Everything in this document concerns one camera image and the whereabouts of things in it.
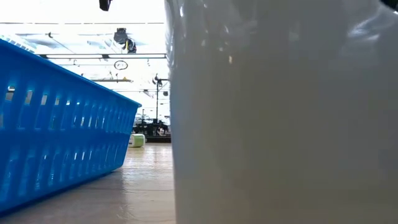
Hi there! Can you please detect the blue slotted plastic basket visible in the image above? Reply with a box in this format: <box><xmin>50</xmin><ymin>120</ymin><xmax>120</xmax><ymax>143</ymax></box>
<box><xmin>0</xmin><ymin>39</ymin><xmax>142</xmax><ymax>215</ymax></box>

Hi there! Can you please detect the grey ceiling rail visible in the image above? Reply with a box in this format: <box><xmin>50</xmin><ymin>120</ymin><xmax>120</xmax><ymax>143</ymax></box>
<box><xmin>35</xmin><ymin>53</ymin><xmax>167</xmax><ymax>60</ymax></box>

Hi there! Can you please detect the black light stand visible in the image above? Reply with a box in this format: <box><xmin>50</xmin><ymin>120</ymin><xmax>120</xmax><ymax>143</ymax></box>
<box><xmin>152</xmin><ymin>73</ymin><xmax>170</xmax><ymax>125</ymax></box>

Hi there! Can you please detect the green and white charger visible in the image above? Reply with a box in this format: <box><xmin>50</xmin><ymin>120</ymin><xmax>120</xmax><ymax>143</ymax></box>
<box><xmin>129</xmin><ymin>133</ymin><xmax>146</xmax><ymax>148</ymax></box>

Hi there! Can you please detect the dark background machinery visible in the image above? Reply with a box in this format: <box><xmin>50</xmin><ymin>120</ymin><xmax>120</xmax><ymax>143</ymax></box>
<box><xmin>132</xmin><ymin>108</ymin><xmax>171</xmax><ymax>138</ymax></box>

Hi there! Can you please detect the black aluminium table frame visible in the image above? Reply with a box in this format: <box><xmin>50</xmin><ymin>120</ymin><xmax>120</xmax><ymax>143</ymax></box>
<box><xmin>144</xmin><ymin>136</ymin><xmax>172</xmax><ymax>144</ymax></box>

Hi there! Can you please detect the black hanging ceiling device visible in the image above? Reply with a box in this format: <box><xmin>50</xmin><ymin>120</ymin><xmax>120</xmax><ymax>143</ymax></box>
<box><xmin>113</xmin><ymin>27</ymin><xmax>137</xmax><ymax>54</ymax></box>

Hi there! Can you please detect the pale grey plastic bin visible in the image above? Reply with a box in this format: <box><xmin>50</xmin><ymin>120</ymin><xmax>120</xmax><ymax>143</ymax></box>
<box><xmin>164</xmin><ymin>0</ymin><xmax>398</xmax><ymax>224</ymax></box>

